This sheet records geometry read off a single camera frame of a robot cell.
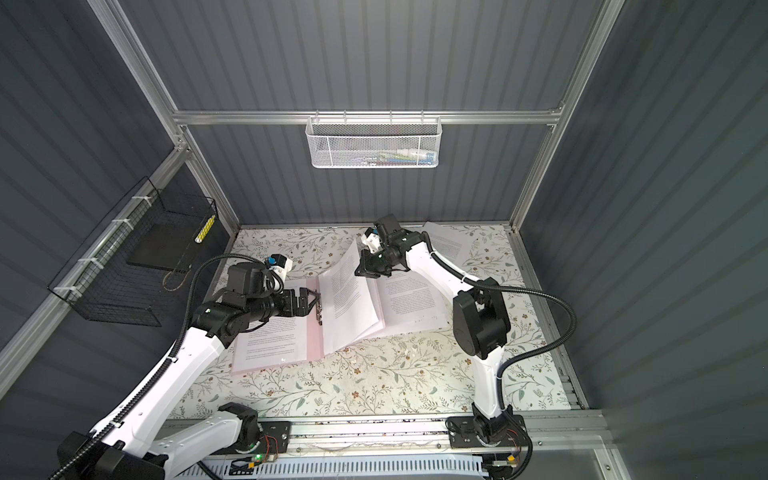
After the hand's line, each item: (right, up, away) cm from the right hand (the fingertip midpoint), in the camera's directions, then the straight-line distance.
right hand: (357, 275), depth 87 cm
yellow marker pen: (-42, +13, -6) cm, 44 cm away
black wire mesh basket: (-55, +13, -7) cm, 57 cm away
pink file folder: (-14, -18, +5) cm, 23 cm away
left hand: (-13, -5, -10) cm, 17 cm away
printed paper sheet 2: (-2, -10, -1) cm, 10 cm away
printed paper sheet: (-25, -21, +4) cm, 32 cm away
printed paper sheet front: (+16, -11, +11) cm, 22 cm away
